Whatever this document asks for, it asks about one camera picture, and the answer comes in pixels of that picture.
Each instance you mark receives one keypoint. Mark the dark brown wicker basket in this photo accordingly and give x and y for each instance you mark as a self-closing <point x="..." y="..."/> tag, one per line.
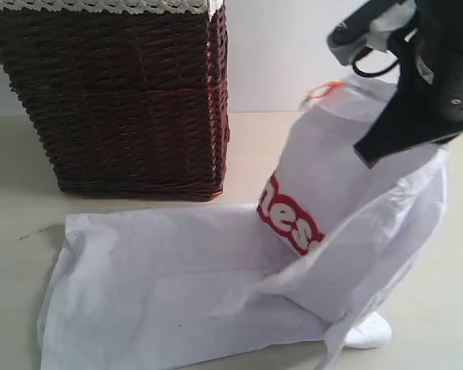
<point x="124" y="105"/>

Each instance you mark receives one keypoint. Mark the white t-shirt red print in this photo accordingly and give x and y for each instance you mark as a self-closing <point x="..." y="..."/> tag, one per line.
<point x="312" y="260"/>

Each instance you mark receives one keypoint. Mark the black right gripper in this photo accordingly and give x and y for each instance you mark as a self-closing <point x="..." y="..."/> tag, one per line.
<point x="427" y="106"/>

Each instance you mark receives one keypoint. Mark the orange size tag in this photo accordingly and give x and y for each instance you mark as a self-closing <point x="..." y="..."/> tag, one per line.
<point x="323" y="90"/>

